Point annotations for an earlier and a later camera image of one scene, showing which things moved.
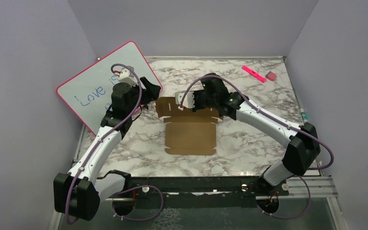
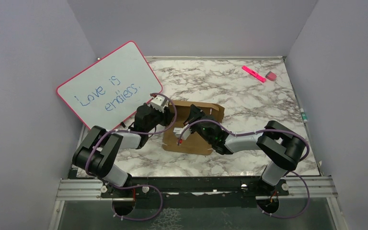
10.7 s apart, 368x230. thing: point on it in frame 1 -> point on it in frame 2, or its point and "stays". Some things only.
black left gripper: (153, 95) -> (166, 117)
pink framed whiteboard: (89, 92) stays
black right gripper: (196, 107) -> (195, 113)
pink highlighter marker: (254, 74) stays
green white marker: (304, 115) stays
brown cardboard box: (188, 132) stays
